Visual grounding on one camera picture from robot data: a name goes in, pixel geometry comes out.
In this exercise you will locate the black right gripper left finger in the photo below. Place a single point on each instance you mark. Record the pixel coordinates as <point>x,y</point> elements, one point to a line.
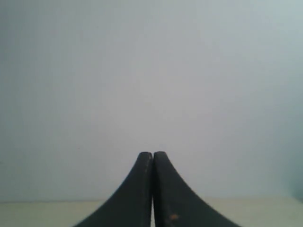
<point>130,205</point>

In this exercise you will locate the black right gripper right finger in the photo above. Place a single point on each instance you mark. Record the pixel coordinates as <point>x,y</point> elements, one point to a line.
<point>176,204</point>

